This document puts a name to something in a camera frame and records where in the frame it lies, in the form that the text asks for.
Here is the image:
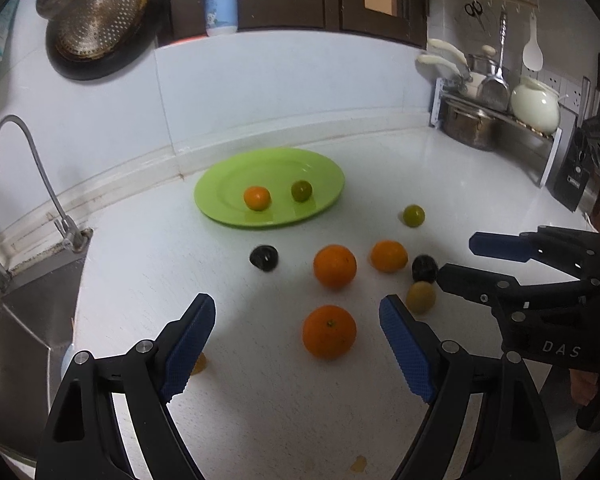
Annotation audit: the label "steel sink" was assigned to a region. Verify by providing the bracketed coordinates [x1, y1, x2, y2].
[0, 249, 89, 463]

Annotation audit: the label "small orange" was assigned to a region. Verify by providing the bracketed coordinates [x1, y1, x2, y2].
[243, 185, 272, 212]

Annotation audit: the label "dark plum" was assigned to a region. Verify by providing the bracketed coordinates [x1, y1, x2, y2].
[249, 245, 281, 273]
[411, 254, 439, 284]

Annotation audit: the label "black knife block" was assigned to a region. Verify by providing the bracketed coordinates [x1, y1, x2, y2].
[552, 114, 600, 214]

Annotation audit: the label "white rice paddle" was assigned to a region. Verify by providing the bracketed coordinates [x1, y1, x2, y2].
[522, 12, 545, 72]

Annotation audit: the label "white wall sockets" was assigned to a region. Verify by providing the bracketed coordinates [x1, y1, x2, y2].
[534, 70, 594, 112]

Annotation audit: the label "black scissors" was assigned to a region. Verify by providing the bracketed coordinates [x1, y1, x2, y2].
[463, 0, 485, 31]

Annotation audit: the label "metal colander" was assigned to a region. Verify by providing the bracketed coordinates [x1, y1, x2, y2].
[35, 0, 149, 59]

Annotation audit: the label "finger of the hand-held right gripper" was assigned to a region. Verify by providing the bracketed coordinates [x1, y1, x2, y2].
[437, 263, 600, 322]
[469, 225, 600, 281]

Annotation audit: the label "thin gooseneck faucet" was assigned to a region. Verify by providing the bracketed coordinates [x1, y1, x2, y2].
[0, 114, 94, 254]

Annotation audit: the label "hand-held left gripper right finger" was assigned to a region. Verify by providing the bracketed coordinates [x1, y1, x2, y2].
[378, 294, 557, 480]

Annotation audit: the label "black frying pan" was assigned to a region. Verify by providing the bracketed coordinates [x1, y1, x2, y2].
[45, 0, 174, 82]

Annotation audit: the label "white teapot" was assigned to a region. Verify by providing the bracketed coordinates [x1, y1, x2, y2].
[509, 75, 569, 134]

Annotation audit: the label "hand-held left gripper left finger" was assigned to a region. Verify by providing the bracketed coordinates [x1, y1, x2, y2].
[35, 292, 217, 480]

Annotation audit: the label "person's right hand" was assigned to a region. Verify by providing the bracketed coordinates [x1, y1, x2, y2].
[569, 367, 600, 408]

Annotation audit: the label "yellow-green citrus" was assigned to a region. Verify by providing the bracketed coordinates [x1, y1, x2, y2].
[406, 281, 436, 316]

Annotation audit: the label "green plate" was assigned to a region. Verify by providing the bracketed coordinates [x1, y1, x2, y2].
[194, 147, 345, 230]

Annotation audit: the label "steel pot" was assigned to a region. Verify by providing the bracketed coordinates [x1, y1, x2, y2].
[442, 98, 499, 152]

